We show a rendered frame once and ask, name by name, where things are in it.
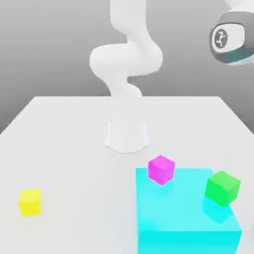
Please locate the small magenta cube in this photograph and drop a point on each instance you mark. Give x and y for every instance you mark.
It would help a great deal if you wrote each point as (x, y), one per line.
(161, 170)

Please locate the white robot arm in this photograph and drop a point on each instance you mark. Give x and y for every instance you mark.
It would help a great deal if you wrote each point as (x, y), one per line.
(127, 59)

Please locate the small green cube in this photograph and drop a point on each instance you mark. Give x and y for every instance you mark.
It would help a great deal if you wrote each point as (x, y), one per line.
(222, 188)

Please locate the large cyan box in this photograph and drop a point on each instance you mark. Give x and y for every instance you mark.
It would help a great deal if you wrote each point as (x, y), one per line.
(178, 214)

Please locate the small yellow cube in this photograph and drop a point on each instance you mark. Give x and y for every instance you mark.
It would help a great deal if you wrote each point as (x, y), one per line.
(30, 202)

